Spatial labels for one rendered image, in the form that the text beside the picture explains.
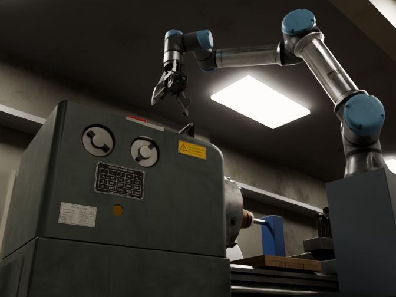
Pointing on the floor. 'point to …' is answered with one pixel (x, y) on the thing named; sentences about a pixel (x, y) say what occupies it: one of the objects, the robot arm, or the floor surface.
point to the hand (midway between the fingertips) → (169, 112)
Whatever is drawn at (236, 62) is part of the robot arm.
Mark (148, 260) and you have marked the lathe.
